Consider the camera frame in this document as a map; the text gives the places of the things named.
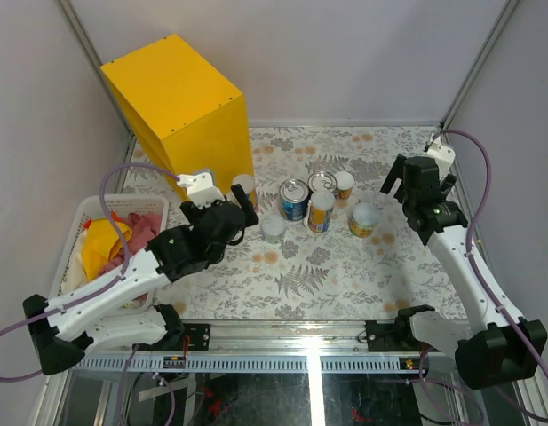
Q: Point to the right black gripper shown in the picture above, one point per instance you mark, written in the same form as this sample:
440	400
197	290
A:
397	171

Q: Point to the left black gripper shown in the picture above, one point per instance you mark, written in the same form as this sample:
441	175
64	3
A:
242	200

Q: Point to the tall can with white spoon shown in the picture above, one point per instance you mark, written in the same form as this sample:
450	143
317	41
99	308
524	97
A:
247	182

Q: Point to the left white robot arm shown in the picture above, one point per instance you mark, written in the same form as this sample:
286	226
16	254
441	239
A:
65	329

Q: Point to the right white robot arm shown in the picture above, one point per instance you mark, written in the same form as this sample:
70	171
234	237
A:
499	345

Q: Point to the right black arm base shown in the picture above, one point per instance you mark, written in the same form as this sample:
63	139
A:
394	336

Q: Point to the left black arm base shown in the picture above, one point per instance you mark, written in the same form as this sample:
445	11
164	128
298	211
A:
178	336

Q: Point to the short grey can clear lid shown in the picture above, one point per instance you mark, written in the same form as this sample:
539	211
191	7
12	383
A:
273	228

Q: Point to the blue can silver pull-tab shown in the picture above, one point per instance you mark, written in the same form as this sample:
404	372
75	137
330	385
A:
294	195

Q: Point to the wide yellow can clear lid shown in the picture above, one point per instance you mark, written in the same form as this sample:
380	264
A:
363	220

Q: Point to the rear silver pull-tab can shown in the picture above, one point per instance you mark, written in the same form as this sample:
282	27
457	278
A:
322	180

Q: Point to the small yellow can white lid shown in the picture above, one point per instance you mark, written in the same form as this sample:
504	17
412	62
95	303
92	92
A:
344	184

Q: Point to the pink cloth in basket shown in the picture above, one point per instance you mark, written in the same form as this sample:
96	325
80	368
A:
143	229

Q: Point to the yellow wooden shelf cabinet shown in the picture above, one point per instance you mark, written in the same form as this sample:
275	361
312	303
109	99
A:
185	114

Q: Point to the white plastic laundry basket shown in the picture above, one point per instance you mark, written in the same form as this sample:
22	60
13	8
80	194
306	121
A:
122	205

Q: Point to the yellow cloth in basket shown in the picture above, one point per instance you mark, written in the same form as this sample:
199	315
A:
102	248

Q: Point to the white cloth in basket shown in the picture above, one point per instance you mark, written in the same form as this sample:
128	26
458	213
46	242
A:
82	265

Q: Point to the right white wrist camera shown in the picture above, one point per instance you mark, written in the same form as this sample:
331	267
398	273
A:
443	154

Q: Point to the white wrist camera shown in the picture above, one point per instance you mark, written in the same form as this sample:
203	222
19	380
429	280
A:
200	187
443	154

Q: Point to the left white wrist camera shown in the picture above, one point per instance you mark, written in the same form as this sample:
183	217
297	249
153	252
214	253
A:
200	187

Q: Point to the aluminium front rail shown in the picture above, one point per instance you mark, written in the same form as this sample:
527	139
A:
250	346

